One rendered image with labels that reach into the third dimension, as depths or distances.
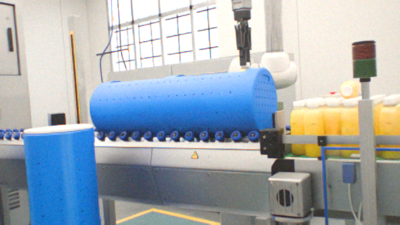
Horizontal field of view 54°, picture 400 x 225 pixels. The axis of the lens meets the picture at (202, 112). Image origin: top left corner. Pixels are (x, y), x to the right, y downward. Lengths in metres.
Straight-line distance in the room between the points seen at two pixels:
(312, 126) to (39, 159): 1.05
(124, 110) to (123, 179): 0.34
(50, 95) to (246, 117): 5.60
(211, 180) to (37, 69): 5.45
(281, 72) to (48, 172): 1.31
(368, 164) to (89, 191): 1.10
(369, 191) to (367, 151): 0.11
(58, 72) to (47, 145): 5.37
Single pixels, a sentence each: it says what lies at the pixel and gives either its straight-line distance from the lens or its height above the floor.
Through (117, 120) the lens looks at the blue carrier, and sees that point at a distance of 1.92.
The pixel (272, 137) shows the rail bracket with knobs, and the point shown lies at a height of 0.98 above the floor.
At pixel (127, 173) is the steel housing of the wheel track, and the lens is 1.93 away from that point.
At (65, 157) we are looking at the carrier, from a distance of 1.67.
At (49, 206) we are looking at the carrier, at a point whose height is 0.73.
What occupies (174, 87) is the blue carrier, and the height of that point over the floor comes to 1.18.
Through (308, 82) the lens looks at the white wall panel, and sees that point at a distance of 4.50.
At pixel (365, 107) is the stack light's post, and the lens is 1.17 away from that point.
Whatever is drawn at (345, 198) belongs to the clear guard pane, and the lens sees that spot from 1.34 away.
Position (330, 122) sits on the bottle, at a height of 1.01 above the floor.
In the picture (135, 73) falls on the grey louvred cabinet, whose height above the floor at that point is 1.39.
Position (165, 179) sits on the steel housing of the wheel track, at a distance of 1.81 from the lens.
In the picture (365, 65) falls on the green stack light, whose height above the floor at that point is 1.19.
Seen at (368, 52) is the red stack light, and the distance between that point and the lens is 1.16.
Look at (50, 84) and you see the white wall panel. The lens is 6.93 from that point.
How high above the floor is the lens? 1.15
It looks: 3 degrees down
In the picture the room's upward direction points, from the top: 4 degrees counter-clockwise
